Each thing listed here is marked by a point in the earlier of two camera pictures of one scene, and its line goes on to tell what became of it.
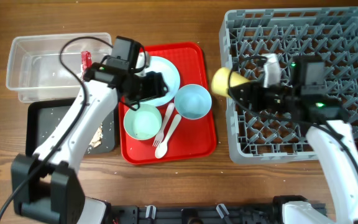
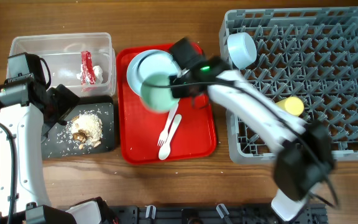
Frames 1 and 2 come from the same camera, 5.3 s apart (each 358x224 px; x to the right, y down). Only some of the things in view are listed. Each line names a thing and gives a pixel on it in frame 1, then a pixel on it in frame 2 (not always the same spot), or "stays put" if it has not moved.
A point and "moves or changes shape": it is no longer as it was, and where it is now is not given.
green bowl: x=143 y=124 -> x=156 y=92
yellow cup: x=224 y=78 moves or changes shape
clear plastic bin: x=36 y=69 stays put
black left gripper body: x=148 y=86 -> x=61 y=104
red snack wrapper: x=86 y=60 stays put
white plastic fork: x=165 y=120 moves or changes shape
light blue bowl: x=192 y=101 -> x=242 y=50
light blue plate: x=170 y=76 moves or changes shape
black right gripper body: x=275 y=96 -> x=178 y=88
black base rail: x=224 y=213 stays put
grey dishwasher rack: x=345 y=37 stays put
